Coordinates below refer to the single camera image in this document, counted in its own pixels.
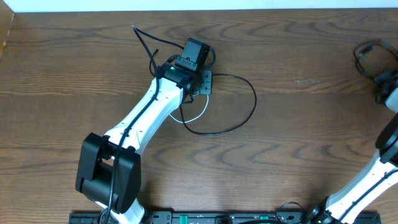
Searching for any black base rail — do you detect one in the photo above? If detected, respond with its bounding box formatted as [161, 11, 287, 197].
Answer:
[68, 211, 382, 224]

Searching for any white USB cable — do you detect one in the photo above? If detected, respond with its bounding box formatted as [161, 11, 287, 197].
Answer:
[169, 94, 210, 124]

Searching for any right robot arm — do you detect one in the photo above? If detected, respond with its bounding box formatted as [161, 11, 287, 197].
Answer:
[302, 115, 397, 223]

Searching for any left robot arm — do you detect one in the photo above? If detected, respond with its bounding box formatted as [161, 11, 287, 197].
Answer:
[75, 62, 212, 223]

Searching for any black USB cable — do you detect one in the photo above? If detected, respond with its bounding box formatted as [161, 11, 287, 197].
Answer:
[148, 48, 258, 137]

